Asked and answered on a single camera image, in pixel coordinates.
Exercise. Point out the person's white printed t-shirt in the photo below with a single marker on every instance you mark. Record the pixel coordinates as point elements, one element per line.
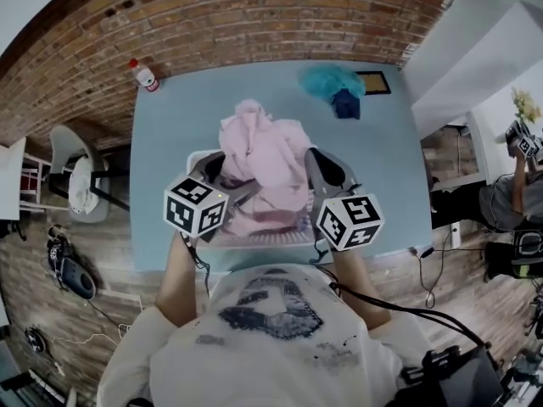
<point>254,367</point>

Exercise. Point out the yellow green plant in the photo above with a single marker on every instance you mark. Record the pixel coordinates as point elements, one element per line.
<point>524,106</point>

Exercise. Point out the person's left forearm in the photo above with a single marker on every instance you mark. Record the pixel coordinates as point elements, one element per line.
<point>178,282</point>

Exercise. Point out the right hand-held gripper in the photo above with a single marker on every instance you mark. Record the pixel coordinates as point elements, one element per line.
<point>350,223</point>

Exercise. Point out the white folding table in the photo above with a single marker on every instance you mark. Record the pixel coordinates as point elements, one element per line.
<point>10,185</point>

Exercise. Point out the pink garment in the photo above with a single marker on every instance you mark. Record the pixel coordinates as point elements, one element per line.
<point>263,155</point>

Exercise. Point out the black waist pack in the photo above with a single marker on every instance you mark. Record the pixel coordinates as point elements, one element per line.
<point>458,384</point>

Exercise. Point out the turquoise fluffy cloth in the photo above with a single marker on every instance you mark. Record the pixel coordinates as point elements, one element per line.
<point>326,81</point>

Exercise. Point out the black framed cork board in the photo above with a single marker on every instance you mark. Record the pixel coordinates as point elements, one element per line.
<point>375,83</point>

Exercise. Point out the black rounded helmet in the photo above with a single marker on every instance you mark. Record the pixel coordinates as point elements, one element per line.
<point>78,276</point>

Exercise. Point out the dark blue cloth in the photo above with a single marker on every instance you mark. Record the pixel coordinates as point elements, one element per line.
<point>345,106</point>

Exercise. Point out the white crumpled garment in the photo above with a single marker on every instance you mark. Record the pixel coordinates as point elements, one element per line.
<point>82,189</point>

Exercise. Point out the white plastic laundry basket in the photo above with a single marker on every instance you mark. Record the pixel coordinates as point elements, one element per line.
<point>263,240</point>

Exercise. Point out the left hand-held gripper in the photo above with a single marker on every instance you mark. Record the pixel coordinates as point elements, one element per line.
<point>195,208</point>

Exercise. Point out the person's right forearm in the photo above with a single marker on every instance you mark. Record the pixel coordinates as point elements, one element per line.
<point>356,286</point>

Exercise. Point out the grey shell chair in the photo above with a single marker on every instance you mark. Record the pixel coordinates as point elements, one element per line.
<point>63,142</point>

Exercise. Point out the white desk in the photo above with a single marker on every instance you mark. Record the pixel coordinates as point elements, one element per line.
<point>492,134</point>

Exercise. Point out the black round device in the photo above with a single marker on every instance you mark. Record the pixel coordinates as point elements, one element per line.
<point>35,339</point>

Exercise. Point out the clear bottle with red cap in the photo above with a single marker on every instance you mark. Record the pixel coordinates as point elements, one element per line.
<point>146,79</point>

